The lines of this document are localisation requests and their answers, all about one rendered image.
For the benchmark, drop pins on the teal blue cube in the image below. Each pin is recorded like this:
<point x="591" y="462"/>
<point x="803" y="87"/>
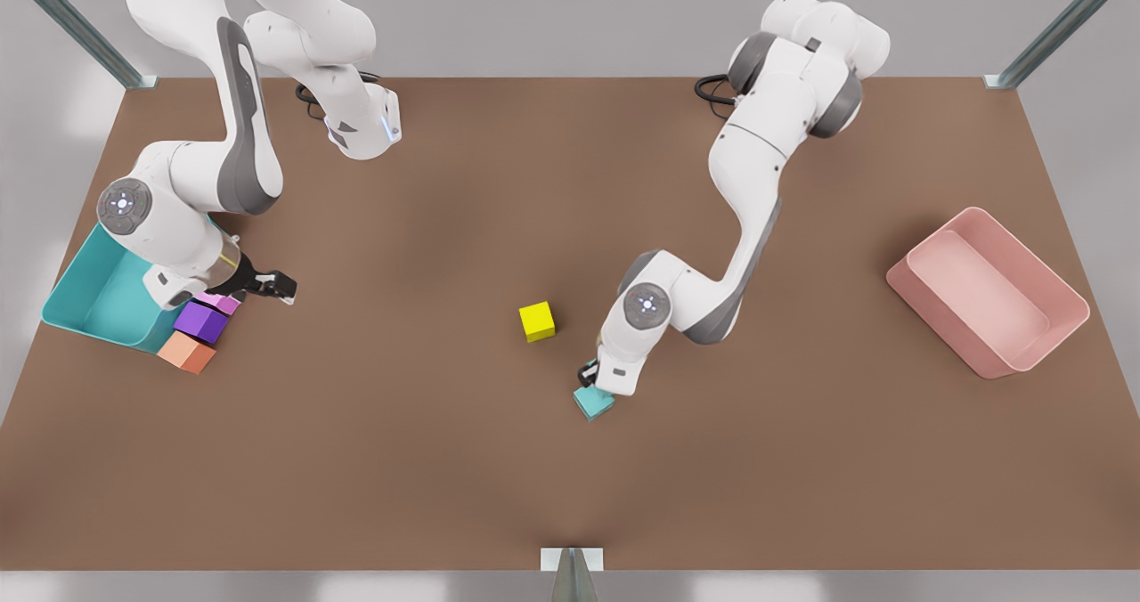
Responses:
<point x="590" y="403"/>

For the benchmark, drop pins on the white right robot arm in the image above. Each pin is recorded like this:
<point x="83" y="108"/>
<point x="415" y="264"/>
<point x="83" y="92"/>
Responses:
<point x="196" y="174"/>

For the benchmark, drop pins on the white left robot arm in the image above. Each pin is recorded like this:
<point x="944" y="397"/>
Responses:
<point x="757" y="157"/>

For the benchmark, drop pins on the pink cube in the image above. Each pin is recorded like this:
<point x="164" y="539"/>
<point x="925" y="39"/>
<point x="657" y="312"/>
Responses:
<point x="223" y="302"/>

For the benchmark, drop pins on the purple cube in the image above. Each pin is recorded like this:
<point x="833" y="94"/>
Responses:
<point x="199" y="321"/>

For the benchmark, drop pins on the yellow cube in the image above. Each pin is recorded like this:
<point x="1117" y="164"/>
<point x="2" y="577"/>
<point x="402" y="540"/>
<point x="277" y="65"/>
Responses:
<point x="537" y="321"/>

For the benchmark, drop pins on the orange cube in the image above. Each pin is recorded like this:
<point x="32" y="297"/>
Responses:
<point x="185" y="353"/>

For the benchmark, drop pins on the teal plastic bin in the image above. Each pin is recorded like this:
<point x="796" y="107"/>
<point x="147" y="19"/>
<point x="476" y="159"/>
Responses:
<point x="98" y="299"/>

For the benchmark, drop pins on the pink plastic bin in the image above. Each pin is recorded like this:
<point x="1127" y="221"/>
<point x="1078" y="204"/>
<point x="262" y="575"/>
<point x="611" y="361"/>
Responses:
<point x="984" y="295"/>

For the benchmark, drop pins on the silver frame post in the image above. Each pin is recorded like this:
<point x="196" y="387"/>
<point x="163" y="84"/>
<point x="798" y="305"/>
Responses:
<point x="572" y="573"/>
<point x="1060" y="23"/>
<point x="71" y="19"/>

